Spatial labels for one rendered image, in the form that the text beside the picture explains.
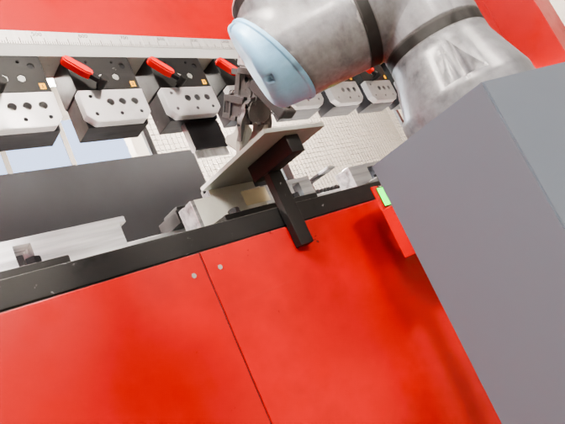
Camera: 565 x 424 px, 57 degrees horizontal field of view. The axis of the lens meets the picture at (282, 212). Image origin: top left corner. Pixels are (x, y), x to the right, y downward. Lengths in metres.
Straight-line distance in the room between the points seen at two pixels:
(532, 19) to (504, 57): 2.56
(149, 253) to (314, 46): 0.50
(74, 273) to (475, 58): 0.65
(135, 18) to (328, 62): 0.86
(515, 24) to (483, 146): 2.66
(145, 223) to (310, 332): 0.83
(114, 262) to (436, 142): 0.57
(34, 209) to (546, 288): 1.39
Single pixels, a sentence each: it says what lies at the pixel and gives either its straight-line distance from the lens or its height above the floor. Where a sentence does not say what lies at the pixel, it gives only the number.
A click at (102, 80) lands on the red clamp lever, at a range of 1.18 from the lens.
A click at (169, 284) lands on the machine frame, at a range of 0.93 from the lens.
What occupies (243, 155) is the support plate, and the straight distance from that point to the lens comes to 1.09.
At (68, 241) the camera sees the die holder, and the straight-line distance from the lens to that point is 1.03.
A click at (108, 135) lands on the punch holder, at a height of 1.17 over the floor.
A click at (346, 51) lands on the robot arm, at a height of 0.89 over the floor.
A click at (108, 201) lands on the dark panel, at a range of 1.72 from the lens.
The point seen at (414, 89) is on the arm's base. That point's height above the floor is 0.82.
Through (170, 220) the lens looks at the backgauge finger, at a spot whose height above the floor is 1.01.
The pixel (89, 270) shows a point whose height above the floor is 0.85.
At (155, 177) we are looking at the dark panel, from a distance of 1.83.
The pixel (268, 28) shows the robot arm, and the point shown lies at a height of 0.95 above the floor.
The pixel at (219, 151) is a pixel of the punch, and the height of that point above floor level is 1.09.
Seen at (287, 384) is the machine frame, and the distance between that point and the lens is 1.01.
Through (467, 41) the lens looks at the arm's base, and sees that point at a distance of 0.59.
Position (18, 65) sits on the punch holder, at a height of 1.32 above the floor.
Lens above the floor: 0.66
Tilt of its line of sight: 10 degrees up
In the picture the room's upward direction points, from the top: 25 degrees counter-clockwise
